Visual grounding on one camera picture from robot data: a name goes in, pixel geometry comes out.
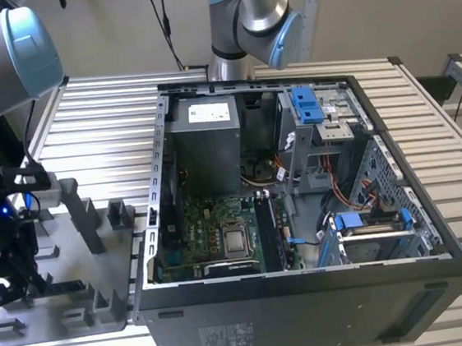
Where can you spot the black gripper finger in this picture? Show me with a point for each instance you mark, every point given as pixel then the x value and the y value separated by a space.
pixel 10 279
pixel 33 276

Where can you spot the motherboard RAM slot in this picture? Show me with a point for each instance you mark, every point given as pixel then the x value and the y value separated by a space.
pixel 271 235
pixel 267 235
pixel 262 236

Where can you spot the grey plastic parts rack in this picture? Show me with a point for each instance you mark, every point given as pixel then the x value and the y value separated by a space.
pixel 101 277

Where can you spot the green motherboard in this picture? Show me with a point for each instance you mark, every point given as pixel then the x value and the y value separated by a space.
pixel 203 221

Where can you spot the black graphics card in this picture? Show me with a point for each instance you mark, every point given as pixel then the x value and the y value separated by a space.
pixel 230 268

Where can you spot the silver CPU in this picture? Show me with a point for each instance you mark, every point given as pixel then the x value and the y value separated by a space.
pixel 235 240

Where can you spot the grey power supply unit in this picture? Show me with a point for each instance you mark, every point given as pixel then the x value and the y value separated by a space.
pixel 205 159

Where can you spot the black open PC case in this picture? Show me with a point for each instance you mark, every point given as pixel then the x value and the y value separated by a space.
pixel 271 321

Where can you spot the round black case speaker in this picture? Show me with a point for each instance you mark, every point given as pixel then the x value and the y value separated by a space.
pixel 264 168

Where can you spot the grey metal drive cage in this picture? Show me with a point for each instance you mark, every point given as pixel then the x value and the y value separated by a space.
pixel 306 161

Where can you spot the hard disk in blue carrier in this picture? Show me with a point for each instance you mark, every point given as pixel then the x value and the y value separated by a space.
pixel 348 222

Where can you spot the blue drive latch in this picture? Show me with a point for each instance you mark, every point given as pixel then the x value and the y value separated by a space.
pixel 312 115
pixel 303 97

